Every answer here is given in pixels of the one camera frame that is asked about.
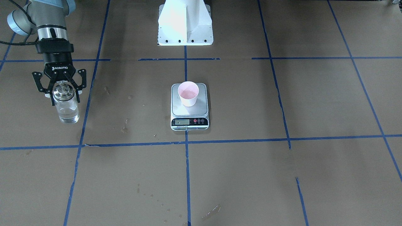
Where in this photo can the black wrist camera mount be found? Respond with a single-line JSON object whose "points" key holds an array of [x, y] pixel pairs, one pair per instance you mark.
{"points": [[54, 45]]}

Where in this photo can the clear glass sauce bottle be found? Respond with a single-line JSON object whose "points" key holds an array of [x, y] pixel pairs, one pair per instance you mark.
{"points": [[65, 101]]}

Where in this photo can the silver digital kitchen scale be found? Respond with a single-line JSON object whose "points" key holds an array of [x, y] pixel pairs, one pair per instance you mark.
{"points": [[185, 118]]}

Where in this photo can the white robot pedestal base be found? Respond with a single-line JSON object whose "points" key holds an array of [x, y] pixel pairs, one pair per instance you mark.
{"points": [[185, 23]]}

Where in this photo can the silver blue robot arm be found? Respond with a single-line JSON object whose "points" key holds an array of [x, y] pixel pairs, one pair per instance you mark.
{"points": [[47, 19]]}

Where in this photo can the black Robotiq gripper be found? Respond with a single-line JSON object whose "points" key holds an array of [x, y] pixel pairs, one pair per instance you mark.
{"points": [[58, 67]]}

